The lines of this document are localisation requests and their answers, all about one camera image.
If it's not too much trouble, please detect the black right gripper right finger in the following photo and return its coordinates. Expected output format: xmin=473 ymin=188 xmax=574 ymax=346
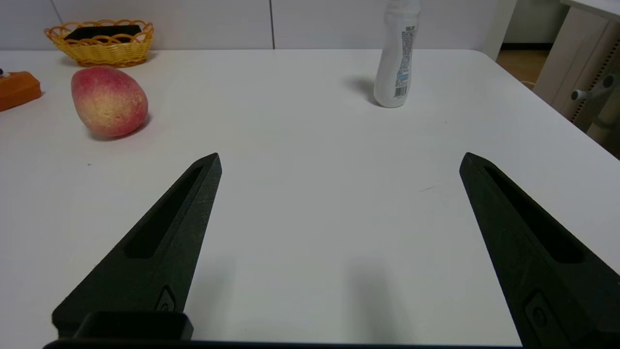
xmin=459 ymin=152 xmax=620 ymax=349

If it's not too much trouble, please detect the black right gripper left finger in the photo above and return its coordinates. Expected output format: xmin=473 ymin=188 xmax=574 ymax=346
xmin=52 ymin=153 xmax=223 ymax=338

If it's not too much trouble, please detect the white smartphone with black screen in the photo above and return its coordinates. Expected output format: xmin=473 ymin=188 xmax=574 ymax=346
xmin=64 ymin=25 xmax=142 ymax=41

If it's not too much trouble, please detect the yellow woven basket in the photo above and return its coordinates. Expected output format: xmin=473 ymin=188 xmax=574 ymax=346
xmin=44 ymin=19 xmax=155 ymax=67

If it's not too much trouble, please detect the red yellow peach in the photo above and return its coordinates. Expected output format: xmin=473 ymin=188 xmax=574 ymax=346
xmin=71 ymin=66 xmax=149 ymax=138

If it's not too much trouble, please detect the white side table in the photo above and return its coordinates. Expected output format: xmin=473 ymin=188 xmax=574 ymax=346
xmin=533 ymin=0 xmax=620 ymax=158

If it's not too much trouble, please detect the orange fruit cake slice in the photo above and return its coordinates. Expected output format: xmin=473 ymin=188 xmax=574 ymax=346
xmin=0 ymin=69 xmax=42 ymax=112

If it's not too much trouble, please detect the white plastic bottle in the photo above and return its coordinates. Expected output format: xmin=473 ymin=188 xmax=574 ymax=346
xmin=373 ymin=0 xmax=421 ymax=108

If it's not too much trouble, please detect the grey table crank handle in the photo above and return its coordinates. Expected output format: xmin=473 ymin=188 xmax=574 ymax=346
xmin=571 ymin=74 xmax=620 ymax=101

